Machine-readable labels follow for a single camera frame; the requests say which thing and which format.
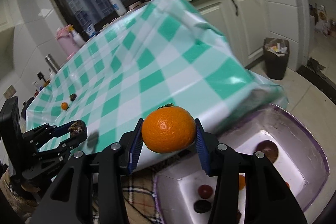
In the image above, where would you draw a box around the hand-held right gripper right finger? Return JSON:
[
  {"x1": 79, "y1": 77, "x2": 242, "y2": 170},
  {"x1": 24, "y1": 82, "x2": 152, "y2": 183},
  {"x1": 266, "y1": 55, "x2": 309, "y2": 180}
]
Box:
[{"x1": 194, "y1": 118, "x2": 307, "y2": 224}]

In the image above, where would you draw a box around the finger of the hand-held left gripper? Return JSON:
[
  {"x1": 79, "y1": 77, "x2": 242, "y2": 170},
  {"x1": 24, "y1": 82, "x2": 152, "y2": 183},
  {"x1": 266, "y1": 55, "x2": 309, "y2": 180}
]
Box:
[
  {"x1": 22, "y1": 121, "x2": 73, "y2": 147},
  {"x1": 33, "y1": 132, "x2": 88, "y2": 161}
]

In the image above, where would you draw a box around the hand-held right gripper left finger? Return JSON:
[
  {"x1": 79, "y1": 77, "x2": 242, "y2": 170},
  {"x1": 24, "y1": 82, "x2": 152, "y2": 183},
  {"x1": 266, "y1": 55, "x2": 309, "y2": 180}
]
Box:
[{"x1": 30, "y1": 119, "x2": 145, "y2": 224}]

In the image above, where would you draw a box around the dark brown round fruit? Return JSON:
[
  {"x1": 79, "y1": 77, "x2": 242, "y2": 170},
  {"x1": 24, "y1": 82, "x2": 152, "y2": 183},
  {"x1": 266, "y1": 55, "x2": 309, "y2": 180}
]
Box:
[
  {"x1": 69, "y1": 120, "x2": 88, "y2": 137},
  {"x1": 194, "y1": 200, "x2": 212, "y2": 213}
]

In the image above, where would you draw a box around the large orange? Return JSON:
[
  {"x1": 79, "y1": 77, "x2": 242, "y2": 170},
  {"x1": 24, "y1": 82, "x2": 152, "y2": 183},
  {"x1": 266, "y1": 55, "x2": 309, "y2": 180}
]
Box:
[{"x1": 141, "y1": 103, "x2": 197, "y2": 153}]

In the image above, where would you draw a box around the translucent plastic storage box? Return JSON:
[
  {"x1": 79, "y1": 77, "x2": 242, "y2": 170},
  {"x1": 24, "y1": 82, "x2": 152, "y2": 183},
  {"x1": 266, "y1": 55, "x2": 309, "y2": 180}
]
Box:
[{"x1": 154, "y1": 103, "x2": 330, "y2": 224}]

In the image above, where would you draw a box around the large dark red apple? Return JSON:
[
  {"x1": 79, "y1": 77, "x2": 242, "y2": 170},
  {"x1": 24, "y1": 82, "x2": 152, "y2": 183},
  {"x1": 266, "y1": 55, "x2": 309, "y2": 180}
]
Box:
[{"x1": 256, "y1": 140, "x2": 279, "y2": 164}]

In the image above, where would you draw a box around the plaid cloth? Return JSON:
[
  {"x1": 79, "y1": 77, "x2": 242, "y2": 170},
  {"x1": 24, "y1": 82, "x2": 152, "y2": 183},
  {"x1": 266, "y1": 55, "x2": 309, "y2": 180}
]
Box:
[{"x1": 92, "y1": 174, "x2": 163, "y2": 224}]

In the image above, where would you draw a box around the black capped sauce bottle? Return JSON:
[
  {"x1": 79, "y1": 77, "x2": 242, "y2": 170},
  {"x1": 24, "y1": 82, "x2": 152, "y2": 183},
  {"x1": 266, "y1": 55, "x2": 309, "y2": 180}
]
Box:
[{"x1": 37, "y1": 72, "x2": 50, "y2": 86}]

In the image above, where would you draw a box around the steel thermos flask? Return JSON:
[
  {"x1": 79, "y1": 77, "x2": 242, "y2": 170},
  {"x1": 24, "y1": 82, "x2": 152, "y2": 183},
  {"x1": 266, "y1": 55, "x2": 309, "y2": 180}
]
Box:
[{"x1": 45, "y1": 54, "x2": 60, "y2": 73}]

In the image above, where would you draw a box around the pink jug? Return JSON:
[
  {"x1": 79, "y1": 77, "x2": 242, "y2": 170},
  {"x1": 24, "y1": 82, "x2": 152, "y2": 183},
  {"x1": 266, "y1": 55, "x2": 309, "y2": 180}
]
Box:
[{"x1": 56, "y1": 25, "x2": 80, "y2": 55}]

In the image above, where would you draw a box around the green checked tablecloth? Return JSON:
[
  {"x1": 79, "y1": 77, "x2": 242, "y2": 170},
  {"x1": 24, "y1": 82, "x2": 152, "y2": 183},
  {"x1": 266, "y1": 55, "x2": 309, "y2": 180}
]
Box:
[{"x1": 25, "y1": 0, "x2": 288, "y2": 172}]

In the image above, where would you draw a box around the dark trash bin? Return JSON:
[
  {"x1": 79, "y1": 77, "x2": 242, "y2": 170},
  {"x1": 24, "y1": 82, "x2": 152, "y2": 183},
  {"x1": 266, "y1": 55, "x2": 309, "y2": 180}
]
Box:
[{"x1": 263, "y1": 37, "x2": 290, "y2": 80}]

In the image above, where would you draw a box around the white kitchen cabinet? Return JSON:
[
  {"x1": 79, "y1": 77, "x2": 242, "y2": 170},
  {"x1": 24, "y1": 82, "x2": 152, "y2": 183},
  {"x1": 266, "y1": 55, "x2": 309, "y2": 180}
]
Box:
[{"x1": 189, "y1": 0, "x2": 271, "y2": 69}]

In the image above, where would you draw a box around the white blue labelled bottle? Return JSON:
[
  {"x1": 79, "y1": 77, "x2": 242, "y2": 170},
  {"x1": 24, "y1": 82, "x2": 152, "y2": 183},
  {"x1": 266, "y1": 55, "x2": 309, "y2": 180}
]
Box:
[{"x1": 107, "y1": 0, "x2": 127, "y2": 17}]

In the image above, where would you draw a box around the dark floor mat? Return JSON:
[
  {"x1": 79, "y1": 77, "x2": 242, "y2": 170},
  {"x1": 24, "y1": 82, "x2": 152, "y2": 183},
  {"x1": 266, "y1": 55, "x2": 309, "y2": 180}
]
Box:
[{"x1": 298, "y1": 57, "x2": 336, "y2": 106}]

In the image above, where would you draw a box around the printed cardboard box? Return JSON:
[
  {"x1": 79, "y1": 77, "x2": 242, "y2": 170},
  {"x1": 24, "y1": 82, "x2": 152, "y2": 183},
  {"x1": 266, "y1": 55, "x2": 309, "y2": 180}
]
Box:
[{"x1": 314, "y1": 4, "x2": 328, "y2": 35}]

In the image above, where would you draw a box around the wall socket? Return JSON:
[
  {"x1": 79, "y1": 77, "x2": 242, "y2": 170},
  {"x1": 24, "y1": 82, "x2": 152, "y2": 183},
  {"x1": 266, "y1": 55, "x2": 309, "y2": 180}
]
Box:
[{"x1": 3, "y1": 85, "x2": 17, "y2": 99}]

